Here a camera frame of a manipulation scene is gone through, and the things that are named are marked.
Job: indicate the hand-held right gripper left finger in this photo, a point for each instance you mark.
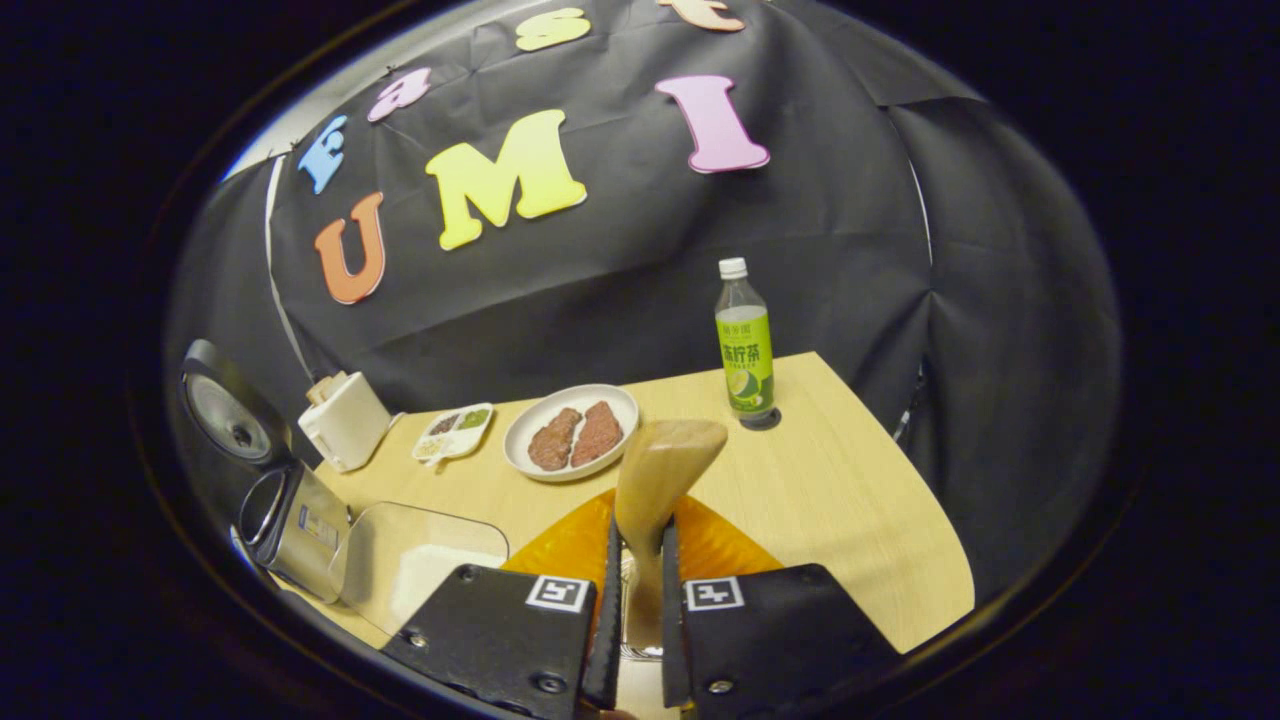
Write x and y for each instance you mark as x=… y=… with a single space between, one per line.
x=500 y=640

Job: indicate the wooden spoon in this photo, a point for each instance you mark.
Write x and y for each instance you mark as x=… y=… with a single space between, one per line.
x=665 y=470

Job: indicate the green tea bottle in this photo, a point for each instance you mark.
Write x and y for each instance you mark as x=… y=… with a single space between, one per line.
x=745 y=350

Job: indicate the brown meat piece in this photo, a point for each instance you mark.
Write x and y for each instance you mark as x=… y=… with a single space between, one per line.
x=597 y=434
x=553 y=442

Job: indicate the white round plate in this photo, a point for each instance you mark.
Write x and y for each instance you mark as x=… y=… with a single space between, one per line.
x=540 y=415

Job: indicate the clear box of rice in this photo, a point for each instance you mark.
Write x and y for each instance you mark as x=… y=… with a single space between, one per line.
x=420 y=570

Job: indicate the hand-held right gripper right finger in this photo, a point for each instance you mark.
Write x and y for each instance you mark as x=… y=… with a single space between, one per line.
x=770 y=640

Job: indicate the dark grey rice cooker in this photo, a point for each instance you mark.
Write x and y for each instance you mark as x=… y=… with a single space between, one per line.
x=300 y=530

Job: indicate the white divided grain dish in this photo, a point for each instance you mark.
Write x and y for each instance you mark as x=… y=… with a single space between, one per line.
x=455 y=432

